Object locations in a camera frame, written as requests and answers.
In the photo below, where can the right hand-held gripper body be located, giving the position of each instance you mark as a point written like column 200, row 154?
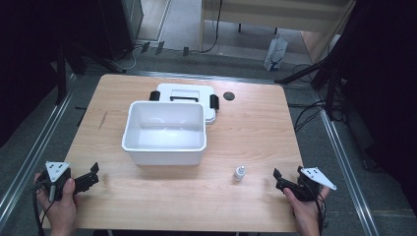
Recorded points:
column 309, row 188

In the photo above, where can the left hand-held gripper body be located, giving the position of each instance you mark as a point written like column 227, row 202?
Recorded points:
column 56, row 183

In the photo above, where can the small white dropper bottle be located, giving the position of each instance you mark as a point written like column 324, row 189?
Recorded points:
column 239, row 174

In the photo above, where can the white plastic storage box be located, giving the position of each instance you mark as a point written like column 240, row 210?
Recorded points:
column 164, row 131

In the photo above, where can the person's right hand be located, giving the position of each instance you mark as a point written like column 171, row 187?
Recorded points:
column 306, row 216

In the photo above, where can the person's left hand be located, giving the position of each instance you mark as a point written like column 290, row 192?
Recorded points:
column 62, row 213

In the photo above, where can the black round table grommet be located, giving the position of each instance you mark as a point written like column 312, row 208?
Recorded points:
column 228, row 96

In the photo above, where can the black metal stand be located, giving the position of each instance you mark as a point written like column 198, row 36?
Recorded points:
column 327, row 75
column 62, row 65

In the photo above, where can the white paper bag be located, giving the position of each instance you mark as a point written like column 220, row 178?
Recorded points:
column 274, row 54

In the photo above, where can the white lid with black latches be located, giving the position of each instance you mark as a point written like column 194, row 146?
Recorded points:
column 187, row 90

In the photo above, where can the black curtain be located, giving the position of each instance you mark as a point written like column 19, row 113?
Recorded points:
column 387, row 82
column 29, row 49

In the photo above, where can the dark cabinet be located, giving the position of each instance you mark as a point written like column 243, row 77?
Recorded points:
column 121, row 26

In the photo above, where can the light wooden bench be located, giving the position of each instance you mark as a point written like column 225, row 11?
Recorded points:
column 278, row 16

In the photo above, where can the metal floor rail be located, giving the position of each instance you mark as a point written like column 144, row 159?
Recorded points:
column 29, row 160
column 347, row 170

